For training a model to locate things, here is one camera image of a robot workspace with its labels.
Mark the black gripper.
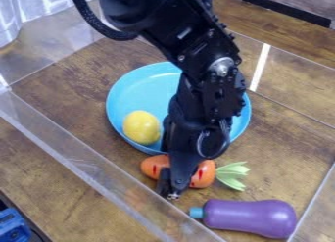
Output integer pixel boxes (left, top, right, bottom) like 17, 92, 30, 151
156, 73, 245, 200

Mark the orange toy carrot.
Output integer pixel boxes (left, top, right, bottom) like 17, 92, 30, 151
140, 154, 249, 191

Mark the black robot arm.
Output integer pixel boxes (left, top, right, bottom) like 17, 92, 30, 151
100, 0, 245, 200

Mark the blue round tray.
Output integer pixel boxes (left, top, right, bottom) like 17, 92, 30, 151
105, 62, 251, 158

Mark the yellow toy lemon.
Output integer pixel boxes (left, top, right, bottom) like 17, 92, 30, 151
121, 110, 161, 145

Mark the purple toy eggplant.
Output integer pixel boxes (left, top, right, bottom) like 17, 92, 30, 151
188, 199, 297, 239

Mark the blue plastic crate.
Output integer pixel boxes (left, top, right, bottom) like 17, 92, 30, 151
0, 208, 32, 242

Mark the white curtain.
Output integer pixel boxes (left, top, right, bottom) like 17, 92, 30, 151
0, 0, 100, 48

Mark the clear acrylic barrier wall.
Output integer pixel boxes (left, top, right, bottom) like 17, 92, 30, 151
0, 76, 225, 242

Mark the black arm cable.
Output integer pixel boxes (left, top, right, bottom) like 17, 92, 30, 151
66, 0, 141, 42

